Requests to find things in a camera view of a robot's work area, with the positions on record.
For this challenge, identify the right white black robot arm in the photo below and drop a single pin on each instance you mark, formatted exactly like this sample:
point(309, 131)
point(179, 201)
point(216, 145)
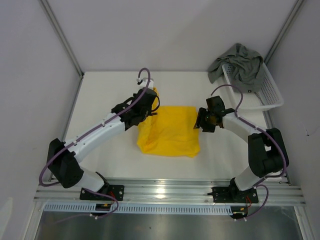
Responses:
point(267, 155)

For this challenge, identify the left aluminium frame post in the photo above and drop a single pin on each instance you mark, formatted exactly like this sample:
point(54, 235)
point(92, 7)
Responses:
point(48, 11)

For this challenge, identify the grey shorts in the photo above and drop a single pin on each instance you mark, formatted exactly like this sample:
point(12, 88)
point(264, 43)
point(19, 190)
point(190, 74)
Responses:
point(248, 68)

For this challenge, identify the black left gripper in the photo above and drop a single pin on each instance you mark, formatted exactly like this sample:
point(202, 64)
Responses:
point(149, 112)

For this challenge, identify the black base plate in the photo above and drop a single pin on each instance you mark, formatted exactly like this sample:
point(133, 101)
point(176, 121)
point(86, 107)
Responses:
point(107, 193)
point(222, 194)

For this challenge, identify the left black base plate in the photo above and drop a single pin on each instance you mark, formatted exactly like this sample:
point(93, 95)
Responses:
point(107, 193)

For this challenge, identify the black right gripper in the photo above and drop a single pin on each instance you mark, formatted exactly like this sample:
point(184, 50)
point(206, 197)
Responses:
point(200, 122)

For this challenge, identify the aluminium frame post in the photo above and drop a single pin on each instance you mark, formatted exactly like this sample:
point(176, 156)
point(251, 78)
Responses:
point(284, 30)
point(48, 11)

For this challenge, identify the yellow shorts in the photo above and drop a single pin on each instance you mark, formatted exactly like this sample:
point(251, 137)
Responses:
point(170, 132)

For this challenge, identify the right aluminium frame post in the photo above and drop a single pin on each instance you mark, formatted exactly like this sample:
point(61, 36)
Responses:
point(284, 30)

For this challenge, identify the aluminium mounting rail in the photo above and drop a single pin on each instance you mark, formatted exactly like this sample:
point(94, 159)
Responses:
point(176, 192)

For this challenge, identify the white slotted cable duct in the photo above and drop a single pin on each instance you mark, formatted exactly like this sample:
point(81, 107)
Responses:
point(134, 208)

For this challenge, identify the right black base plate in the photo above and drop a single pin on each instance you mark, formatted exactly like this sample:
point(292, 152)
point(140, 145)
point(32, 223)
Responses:
point(222, 194)

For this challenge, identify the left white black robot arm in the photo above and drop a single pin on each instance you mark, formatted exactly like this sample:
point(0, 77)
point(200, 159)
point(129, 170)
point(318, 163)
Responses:
point(64, 157)

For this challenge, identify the white plastic basket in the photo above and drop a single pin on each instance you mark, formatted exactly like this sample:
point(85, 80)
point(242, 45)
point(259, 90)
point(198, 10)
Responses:
point(268, 97)

